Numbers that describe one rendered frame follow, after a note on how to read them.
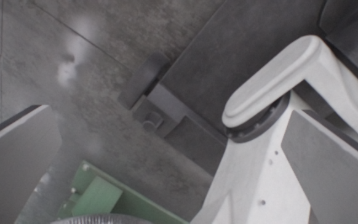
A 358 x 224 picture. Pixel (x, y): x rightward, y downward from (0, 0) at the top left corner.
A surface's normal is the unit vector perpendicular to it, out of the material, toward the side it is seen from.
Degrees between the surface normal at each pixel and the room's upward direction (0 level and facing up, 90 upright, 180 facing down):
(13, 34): 0
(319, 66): 0
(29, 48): 0
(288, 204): 67
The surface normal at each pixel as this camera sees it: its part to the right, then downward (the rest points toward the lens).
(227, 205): 0.62, -0.64
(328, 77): -0.25, 0.54
